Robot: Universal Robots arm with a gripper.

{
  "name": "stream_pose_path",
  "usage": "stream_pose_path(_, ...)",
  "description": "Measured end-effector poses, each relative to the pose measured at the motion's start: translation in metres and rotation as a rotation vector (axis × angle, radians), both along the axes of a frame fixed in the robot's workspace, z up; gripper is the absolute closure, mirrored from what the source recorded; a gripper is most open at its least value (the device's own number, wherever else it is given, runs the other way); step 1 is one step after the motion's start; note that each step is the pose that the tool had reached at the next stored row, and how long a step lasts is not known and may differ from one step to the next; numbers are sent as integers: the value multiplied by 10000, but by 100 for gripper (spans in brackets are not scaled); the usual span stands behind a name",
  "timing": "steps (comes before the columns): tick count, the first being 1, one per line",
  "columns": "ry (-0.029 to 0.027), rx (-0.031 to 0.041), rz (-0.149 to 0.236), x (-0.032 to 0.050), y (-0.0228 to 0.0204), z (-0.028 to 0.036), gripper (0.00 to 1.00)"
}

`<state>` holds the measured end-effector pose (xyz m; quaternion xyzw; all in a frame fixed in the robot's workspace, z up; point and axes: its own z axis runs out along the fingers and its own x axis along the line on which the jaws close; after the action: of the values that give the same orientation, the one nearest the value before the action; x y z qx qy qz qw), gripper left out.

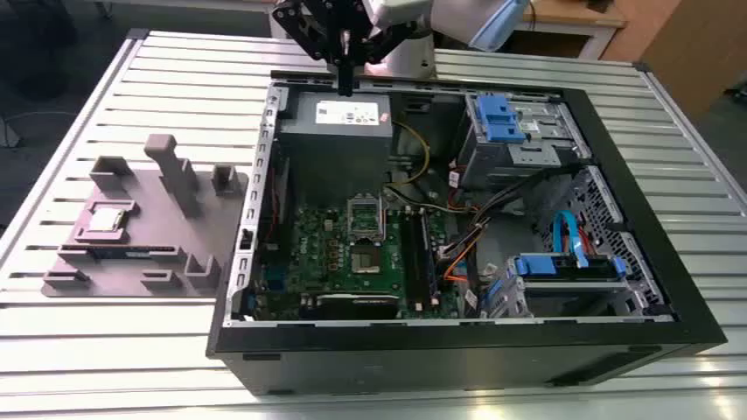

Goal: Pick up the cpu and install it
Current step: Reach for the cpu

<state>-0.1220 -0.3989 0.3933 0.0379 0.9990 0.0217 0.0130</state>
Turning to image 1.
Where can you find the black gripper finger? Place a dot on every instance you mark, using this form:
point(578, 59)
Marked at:
point(386, 48)
point(298, 26)

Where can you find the grey parts rack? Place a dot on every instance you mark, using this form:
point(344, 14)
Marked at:
point(153, 219)

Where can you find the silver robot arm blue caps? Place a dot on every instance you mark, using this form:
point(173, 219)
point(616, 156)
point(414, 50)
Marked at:
point(412, 54)

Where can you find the blue plastic bay latch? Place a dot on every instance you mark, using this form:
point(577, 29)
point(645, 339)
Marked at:
point(497, 118)

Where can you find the black PC case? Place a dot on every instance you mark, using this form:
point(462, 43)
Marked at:
point(409, 350)

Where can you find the wooden cabinet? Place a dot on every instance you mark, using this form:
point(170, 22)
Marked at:
point(689, 52)

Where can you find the black RAM slot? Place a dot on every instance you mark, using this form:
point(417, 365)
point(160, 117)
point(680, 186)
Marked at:
point(410, 258)
point(426, 258)
point(418, 258)

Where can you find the wooden desk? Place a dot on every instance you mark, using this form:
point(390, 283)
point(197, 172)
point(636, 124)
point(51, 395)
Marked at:
point(584, 17)

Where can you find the grey power supply unit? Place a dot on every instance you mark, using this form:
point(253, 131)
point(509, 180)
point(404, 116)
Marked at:
point(333, 166)

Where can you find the metal drive cage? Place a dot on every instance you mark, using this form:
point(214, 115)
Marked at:
point(532, 155)

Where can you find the empty blue disk carrier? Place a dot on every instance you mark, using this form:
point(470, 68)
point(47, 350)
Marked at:
point(497, 297)

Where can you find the black chair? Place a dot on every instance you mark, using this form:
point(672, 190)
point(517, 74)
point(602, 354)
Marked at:
point(41, 52)

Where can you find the graphics card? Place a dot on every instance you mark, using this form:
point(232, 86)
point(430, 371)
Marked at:
point(357, 304)

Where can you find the CPU socket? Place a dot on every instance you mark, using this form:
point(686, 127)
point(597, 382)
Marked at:
point(368, 258)

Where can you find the green Dell motherboard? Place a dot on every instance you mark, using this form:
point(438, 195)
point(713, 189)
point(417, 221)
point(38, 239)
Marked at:
point(316, 262)

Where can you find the metal disk bay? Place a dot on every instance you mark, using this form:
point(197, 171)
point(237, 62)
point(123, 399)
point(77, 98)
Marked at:
point(584, 286)

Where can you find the hard disk in blue carrier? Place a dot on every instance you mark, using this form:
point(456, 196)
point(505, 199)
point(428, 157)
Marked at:
point(540, 265)

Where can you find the silver CPU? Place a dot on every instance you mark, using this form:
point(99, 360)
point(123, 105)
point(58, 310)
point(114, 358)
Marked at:
point(106, 220)

